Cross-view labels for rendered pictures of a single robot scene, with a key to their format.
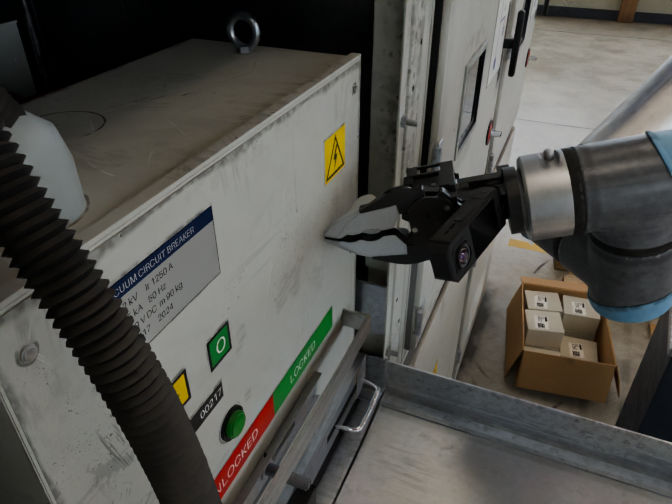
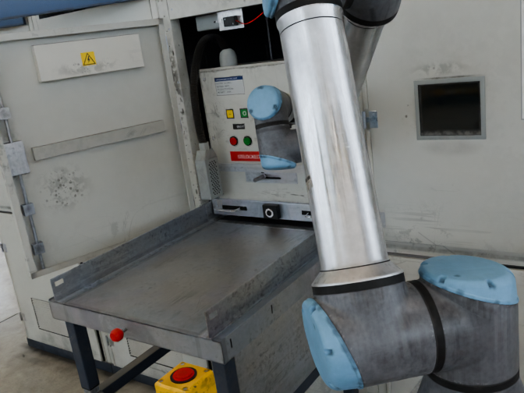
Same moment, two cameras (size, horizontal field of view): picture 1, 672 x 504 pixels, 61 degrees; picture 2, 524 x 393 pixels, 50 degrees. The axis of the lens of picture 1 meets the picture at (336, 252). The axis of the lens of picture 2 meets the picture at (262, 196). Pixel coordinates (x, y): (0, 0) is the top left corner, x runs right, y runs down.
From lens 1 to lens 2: 1.95 m
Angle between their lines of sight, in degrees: 92
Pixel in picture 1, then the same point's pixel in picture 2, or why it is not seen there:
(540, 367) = not seen: outside the picture
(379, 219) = not seen: hidden behind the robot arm
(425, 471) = (293, 242)
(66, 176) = (224, 59)
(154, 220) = (228, 71)
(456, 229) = not seen: hidden behind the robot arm
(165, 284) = (228, 85)
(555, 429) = (299, 256)
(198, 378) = (237, 115)
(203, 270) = (239, 89)
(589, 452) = (291, 272)
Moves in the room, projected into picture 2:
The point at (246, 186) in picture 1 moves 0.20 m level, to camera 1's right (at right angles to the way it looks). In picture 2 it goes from (255, 76) to (241, 83)
